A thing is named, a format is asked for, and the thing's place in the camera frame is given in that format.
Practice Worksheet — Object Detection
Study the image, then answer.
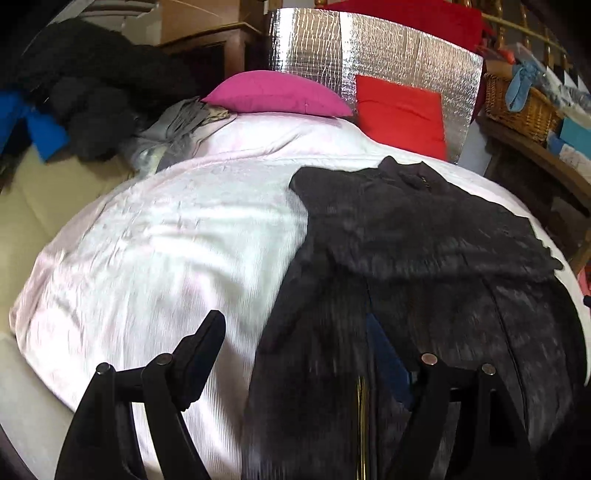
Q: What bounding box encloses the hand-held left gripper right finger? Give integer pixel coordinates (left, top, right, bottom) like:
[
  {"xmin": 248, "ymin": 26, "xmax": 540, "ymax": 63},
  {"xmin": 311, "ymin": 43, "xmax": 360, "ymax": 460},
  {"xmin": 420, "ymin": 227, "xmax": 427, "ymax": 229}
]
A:
[{"xmin": 365, "ymin": 314, "xmax": 536, "ymax": 480}]

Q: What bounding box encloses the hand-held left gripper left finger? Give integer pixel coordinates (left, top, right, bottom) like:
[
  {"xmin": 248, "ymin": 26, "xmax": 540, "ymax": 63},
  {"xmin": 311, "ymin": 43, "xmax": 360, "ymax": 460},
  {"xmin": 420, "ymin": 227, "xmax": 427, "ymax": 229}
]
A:
[{"xmin": 54, "ymin": 310, "xmax": 227, "ymax": 480}]

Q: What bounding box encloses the dark navy puffer jacket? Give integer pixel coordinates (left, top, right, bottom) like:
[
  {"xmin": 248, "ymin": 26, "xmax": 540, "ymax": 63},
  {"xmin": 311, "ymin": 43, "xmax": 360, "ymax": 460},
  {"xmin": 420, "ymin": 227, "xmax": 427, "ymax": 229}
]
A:
[{"xmin": 240, "ymin": 156, "xmax": 591, "ymax": 480}]

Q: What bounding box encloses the pale pink embossed blanket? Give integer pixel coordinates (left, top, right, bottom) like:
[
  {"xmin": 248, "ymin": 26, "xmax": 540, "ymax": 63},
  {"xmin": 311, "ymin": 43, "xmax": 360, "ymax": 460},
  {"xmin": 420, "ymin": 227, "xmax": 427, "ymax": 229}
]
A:
[{"xmin": 9, "ymin": 113, "xmax": 586, "ymax": 480}]

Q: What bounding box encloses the cream leather sofa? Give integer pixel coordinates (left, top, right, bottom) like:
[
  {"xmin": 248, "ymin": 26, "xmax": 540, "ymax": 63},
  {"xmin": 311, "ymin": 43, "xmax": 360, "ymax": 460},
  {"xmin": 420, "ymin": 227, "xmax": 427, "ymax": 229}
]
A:
[{"xmin": 0, "ymin": 148, "xmax": 139, "ymax": 305}]

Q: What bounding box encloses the red cushion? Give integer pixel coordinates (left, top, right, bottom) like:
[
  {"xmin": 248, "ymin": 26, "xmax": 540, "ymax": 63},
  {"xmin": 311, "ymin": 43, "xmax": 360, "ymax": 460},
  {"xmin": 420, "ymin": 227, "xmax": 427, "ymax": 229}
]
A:
[{"xmin": 355, "ymin": 75, "xmax": 448, "ymax": 161}]

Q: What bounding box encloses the grey garment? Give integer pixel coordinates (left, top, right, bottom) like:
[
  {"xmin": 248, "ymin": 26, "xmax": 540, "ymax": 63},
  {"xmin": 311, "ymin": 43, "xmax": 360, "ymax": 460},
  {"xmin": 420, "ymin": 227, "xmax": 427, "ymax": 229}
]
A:
[{"xmin": 117, "ymin": 97, "xmax": 232, "ymax": 174}]

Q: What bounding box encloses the wooden table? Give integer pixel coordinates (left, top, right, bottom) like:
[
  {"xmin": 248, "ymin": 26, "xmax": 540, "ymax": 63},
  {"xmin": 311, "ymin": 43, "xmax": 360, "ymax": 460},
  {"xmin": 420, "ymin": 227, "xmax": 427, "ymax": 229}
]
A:
[{"xmin": 475, "ymin": 115, "xmax": 591, "ymax": 278}]

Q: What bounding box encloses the blue jacket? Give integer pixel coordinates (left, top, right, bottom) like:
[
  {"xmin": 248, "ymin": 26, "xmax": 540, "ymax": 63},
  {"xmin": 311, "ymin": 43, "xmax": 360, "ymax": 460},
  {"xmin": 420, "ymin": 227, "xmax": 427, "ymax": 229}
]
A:
[{"xmin": 0, "ymin": 90, "xmax": 70, "ymax": 162}]

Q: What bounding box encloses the pink cushion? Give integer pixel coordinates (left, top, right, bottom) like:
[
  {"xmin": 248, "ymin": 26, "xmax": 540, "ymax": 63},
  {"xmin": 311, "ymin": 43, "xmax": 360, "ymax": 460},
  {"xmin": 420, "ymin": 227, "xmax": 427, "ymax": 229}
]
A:
[{"xmin": 201, "ymin": 70, "xmax": 354, "ymax": 118}]

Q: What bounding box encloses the wicker basket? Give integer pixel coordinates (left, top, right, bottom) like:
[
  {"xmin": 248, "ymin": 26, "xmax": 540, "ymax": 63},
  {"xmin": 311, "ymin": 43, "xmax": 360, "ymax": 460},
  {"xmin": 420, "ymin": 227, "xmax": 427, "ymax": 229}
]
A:
[{"xmin": 482, "ymin": 71, "xmax": 566, "ymax": 144}]

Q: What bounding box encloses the light blue cloth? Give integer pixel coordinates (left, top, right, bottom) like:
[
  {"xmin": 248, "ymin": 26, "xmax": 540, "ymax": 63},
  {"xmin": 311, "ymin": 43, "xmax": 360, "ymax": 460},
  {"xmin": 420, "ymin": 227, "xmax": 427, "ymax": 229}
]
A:
[{"xmin": 505, "ymin": 62, "xmax": 541, "ymax": 112}]

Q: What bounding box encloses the silver foil insulation panel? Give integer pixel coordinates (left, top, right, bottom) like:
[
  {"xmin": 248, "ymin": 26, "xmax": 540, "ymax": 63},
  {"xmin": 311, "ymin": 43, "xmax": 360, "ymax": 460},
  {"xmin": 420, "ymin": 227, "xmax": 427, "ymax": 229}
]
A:
[{"xmin": 265, "ymin": 7, "xmax": 483, "ymax": 167}]

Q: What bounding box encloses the black coat pile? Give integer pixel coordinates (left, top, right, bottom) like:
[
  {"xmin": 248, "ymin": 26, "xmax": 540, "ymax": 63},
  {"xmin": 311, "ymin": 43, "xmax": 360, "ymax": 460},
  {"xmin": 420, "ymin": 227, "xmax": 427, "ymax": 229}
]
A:
[{"xmin": 14, "ymin": 18, "xmax": 204, "ymax": 162}]

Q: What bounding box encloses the dark wooden cabinet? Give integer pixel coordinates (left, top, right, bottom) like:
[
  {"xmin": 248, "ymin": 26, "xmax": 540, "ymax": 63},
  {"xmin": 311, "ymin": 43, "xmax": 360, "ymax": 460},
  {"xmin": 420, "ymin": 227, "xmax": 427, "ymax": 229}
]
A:
[{"xmin": 159, "ymin": 21, "xmax": 262, "ymax": 97}]

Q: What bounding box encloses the large red cloth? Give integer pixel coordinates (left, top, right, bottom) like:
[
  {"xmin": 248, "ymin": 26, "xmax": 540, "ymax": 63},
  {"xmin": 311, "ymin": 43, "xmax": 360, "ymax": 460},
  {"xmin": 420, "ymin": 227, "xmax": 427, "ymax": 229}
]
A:
[{"xmin": 318, "ymin": 0, "xmax": 485, "ymax": 51}]

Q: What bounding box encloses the wooden stair railing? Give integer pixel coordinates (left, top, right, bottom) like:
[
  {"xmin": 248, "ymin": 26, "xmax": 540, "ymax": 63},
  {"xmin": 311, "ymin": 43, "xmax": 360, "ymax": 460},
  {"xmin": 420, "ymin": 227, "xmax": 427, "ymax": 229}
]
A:
[{"xmin": 480, "ymin": 0, "xmax": 591, "ymax": 75}]

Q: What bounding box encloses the wooden column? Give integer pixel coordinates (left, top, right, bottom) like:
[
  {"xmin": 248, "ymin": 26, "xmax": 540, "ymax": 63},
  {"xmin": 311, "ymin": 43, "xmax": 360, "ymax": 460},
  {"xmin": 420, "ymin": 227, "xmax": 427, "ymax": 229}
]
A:
[{"xmin": 157, "ymin": 0, "xmax": 241, "ymax": 33}]

